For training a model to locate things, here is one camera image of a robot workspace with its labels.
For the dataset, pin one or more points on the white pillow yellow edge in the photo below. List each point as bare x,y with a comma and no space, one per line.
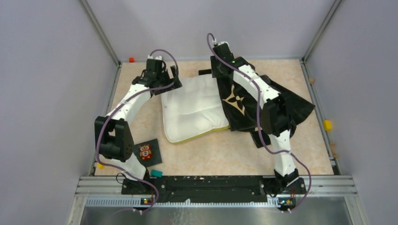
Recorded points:
193,110

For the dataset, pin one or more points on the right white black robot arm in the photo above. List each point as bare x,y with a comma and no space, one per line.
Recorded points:
273,110

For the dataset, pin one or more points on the yellow block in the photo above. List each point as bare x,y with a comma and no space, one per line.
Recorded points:
327,125
99,166

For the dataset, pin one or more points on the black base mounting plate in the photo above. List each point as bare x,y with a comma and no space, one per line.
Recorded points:
211,189

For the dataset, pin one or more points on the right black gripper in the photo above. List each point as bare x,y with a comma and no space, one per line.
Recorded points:
215,74

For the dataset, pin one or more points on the yellow block right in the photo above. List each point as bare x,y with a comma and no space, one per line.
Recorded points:
327,125

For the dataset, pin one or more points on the dark card with owl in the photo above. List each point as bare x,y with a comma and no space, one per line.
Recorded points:
148,153

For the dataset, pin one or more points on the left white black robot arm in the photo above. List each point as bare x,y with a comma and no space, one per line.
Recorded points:
114,144

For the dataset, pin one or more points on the white slotted cable duct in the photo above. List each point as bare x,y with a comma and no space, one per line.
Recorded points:
138,202

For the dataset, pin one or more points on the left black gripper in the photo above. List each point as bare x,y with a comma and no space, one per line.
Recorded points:
177,84

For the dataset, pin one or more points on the yellow block left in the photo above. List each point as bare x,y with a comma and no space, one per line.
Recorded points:
99,166

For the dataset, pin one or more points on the teal block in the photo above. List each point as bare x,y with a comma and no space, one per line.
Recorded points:
156,173

